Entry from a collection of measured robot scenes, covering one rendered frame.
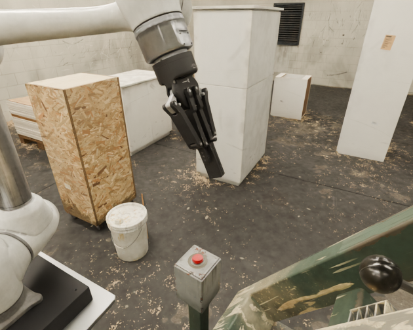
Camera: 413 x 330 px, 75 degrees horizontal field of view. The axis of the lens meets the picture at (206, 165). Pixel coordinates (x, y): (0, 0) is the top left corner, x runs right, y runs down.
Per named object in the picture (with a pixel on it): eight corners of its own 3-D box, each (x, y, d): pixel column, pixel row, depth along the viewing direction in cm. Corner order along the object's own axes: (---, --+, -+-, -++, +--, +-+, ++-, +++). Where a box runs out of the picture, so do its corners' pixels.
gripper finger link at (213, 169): (211, 143, 52) (209, 144, 51) (223, 175, 54) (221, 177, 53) (198, 146, 53) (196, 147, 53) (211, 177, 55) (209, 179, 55)
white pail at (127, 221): (133, 231, 240) (125, 186, 217) (160, 243, 227) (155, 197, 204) (105, 255, 215) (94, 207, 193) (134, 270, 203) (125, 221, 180)
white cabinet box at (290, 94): (276, 109, 559) (281, 73, 525) (305, 113, 535) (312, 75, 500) (270, 114, 524) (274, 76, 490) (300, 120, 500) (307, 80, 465)
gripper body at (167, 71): (174, 51, 43) (195, 107, 45) (199, 47, 49) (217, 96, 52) (141, 68, 47) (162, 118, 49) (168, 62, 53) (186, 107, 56)
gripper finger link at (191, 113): (191, 86, 48) (186, 88, 47) (212, 145, 51) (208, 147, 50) (174, 93, 50) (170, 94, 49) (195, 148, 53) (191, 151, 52)
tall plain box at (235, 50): (225, 148, 393) (231, 8, 309) (266, 156, 367) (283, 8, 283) (193, 175, 323) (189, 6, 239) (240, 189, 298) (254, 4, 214)
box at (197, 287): (195, 275, 109) (194, 243, 100) (220, 291, 103) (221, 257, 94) (176, 298, 100) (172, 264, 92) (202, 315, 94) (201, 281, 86)
